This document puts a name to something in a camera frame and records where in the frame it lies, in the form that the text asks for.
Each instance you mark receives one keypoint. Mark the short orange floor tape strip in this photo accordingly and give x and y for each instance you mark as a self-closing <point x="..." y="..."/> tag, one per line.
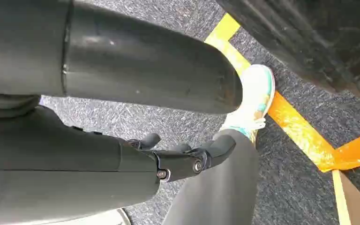
<point x="357" y="149"/>

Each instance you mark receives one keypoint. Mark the person's white teal shoe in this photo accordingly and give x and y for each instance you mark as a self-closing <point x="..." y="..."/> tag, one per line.
<point x="254" y="99"/>

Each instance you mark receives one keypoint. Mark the long yellow floor tape strip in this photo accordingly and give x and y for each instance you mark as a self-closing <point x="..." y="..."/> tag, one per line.
<point x="295" y="127"/>

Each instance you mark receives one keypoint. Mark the person's leg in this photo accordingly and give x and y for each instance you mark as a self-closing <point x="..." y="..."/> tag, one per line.
<point x="220" y="192"/>

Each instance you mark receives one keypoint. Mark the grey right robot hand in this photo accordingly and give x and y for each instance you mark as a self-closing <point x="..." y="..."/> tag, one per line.
<point x="111" y="62"/>

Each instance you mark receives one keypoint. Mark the thin pale yellow tape strip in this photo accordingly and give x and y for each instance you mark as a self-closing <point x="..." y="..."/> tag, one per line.
<point x="341" y="198"/>

